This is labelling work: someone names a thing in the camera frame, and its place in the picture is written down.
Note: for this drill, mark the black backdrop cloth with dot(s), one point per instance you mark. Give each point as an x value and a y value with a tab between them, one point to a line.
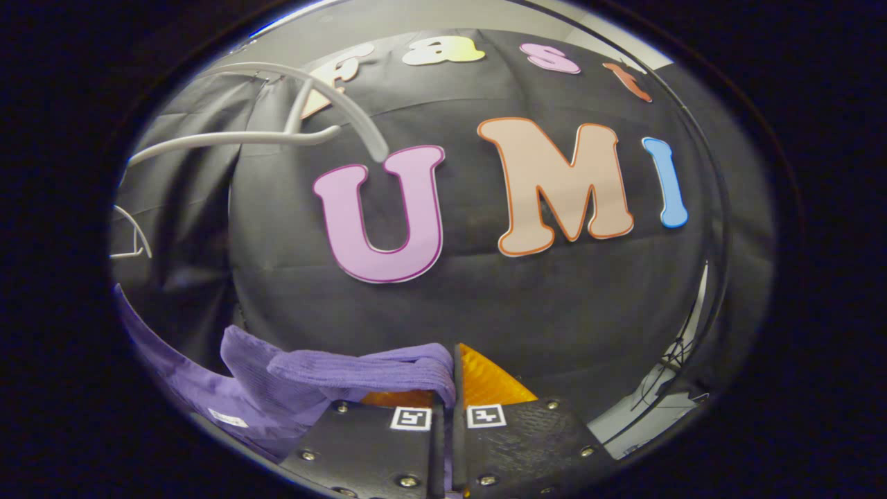
485	312

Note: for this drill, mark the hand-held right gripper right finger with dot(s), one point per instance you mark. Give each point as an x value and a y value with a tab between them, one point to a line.
459	430

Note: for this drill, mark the black clothes rack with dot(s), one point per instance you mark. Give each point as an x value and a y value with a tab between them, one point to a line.
723	208

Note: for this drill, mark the white plastic hanger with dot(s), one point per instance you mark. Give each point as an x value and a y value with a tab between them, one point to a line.
229	138
144	239

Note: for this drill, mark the purple button shirt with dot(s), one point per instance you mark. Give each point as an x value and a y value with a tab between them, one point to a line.
346	371

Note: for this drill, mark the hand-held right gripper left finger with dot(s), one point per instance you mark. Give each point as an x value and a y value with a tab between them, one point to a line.
367	450

